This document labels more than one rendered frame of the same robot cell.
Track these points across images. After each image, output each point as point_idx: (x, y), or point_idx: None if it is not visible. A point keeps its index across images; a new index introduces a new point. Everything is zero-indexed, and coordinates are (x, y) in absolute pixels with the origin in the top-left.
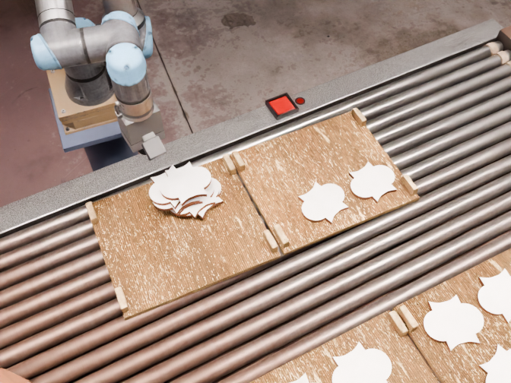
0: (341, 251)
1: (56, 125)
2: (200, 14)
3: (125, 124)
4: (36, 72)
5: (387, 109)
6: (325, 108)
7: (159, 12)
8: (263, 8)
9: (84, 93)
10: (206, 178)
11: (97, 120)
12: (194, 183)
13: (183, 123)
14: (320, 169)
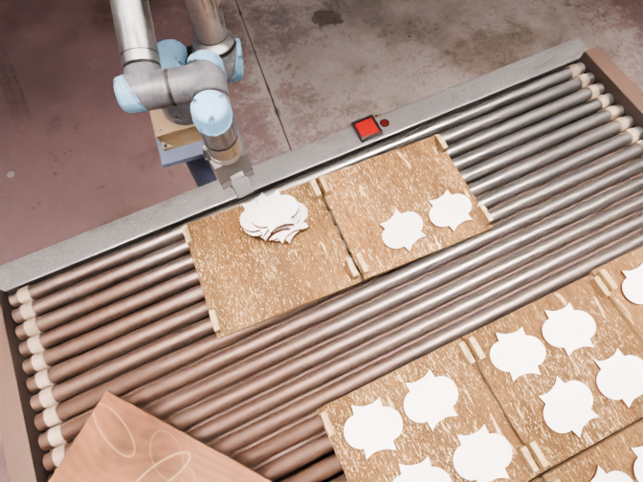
0: (416, 276)
1: None
2: (292, 10)
3: (213, 167)
4: None
5: (467, 133)
6: (409, 130)
7: (254, 9)
8: (350, 7)
9: (178, 113)
10: (293, 208)
11: (193, 137)
12: (281, 212)
13: (276, 120)
14: (401, 196)
